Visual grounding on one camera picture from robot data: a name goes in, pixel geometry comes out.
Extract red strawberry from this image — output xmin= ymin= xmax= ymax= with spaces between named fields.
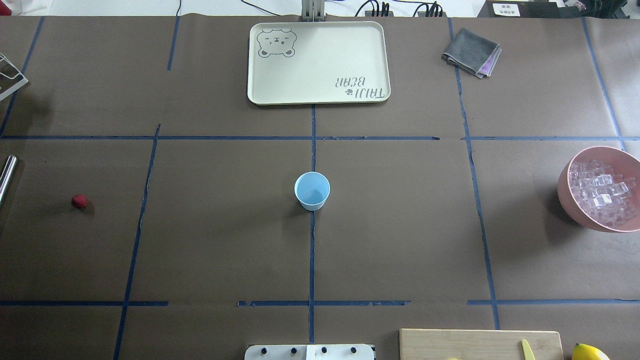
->
xmin=71 ymin=194 xmax=89 ymax=209

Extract yellow lemon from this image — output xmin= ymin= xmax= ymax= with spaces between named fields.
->
xmin=571 ymin=342 xmax=610 ymax=360

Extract light blue plastic cup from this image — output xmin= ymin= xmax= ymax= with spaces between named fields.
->
xmin=294 ymin=171 xmax=330 ymax=212

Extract white wire cup rack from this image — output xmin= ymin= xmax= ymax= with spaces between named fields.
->
xmin=0 ymin=53 xmax=29 ymax=101

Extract cream bear serving tray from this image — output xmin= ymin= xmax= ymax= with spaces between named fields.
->
xmin=247 ymin=21 xmax=391 ymax=106

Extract pink bowl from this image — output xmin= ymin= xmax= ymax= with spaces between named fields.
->
xmin=557 ymin=145 xmax=640 ymax=234

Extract yellow plastic knife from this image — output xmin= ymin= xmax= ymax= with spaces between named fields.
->
xmin=521 ymin=339 xmax=536 ymax=360

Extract steel muddler with black tip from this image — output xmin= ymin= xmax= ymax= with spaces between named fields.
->
xmin=0 ymin=155 xmax=19 ymax=207

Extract clear ice cubes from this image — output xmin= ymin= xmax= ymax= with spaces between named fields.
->
xmin=568 ymin=160 xmax=639 ymax=227

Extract wooden cutting board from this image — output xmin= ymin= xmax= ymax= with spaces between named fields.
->
xmin=398 ymin=328 xmax=565 ymax=360

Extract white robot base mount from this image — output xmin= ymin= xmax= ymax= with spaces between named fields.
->
xmin=244 ymin=343 xmax=377 ymax=360

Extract grey folded cloth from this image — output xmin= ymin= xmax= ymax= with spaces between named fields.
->
xmin=441 ymin=28 xmax=502 ymax=79

